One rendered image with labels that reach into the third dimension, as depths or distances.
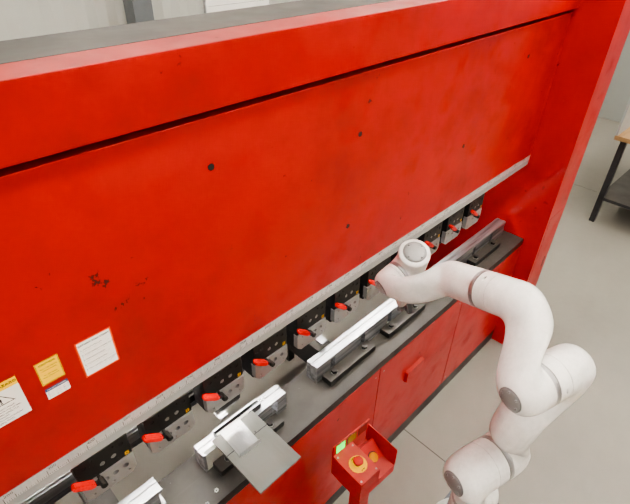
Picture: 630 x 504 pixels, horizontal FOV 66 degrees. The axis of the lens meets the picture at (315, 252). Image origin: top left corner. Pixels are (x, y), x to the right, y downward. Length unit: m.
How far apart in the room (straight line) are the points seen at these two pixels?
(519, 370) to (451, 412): 2.24
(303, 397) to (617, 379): 2.42
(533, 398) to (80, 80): 1.01
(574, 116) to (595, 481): 1.97
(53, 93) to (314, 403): 1.53
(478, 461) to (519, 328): 0.43
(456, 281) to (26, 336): 0.93
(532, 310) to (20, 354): 1.05
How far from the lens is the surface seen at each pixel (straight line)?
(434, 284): 1.21
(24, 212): 1.04
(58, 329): 1.20
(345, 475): 2.06
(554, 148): 3.02
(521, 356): 1.05
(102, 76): 1.00
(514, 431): 1.22
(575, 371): 1.12
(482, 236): 3.02
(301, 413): 2.05
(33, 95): 0.97
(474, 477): 1.35
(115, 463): 1.58
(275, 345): 1.73
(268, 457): 1.80
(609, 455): 3.46
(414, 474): 2.98
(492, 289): 1.09
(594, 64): 2.88
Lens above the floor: 2.53
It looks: 35 degrees down
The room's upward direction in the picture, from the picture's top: 1 degrees clockwise
